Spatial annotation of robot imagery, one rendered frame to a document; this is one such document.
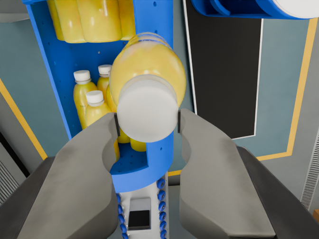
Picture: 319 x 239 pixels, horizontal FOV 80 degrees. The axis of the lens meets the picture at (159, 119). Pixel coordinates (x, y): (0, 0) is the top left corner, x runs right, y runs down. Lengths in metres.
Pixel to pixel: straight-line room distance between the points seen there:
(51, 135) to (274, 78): 2.07
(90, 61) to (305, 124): 2.11
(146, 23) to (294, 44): 1.67
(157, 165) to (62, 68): 0.34
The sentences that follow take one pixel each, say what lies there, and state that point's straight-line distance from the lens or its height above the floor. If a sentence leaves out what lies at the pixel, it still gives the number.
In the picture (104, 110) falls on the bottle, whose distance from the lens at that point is 0.49.
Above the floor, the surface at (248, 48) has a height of 0.15.
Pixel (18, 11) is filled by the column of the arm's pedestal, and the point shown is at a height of 0.36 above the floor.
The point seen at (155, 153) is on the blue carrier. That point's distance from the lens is 0.46.
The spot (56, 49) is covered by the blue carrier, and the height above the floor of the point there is 1.07.
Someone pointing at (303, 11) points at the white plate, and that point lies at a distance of 0.64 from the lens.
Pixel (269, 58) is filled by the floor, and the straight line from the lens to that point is 1.86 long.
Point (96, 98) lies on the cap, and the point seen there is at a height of 1.13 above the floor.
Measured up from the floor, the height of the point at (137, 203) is 0.95.
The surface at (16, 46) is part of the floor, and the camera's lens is 1.86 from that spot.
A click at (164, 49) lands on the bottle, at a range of 0.17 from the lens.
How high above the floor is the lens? 1.56
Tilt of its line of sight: 61 degrees down
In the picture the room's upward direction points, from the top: 175 degrees clockwise
